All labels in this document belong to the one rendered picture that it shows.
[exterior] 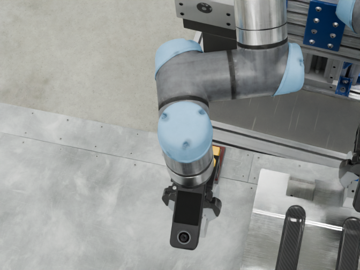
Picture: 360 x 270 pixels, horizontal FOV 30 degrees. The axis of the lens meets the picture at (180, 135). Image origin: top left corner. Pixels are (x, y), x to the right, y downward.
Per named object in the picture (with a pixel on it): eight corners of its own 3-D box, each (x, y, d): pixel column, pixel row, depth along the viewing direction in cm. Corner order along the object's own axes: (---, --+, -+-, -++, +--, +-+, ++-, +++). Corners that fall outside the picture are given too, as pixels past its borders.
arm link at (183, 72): (224, 57, 107) (232, 118, 103) (155, 64, 108) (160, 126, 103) (224, 29, 100) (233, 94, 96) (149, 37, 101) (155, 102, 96)
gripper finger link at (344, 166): (356, 174, 123) (377, 159, 115) (355, 184, 122) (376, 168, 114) (332, 167, 123) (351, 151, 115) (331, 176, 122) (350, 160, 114)
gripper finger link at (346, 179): (348, 163, 129) (368, 145, 121) (344, 191, 127) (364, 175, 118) (332, 158, 129) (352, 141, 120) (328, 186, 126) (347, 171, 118)
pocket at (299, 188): (287, 180, 135) (289, 173, 132) (314, 185, 135) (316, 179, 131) (284, 201, 134) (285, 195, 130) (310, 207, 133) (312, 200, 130)
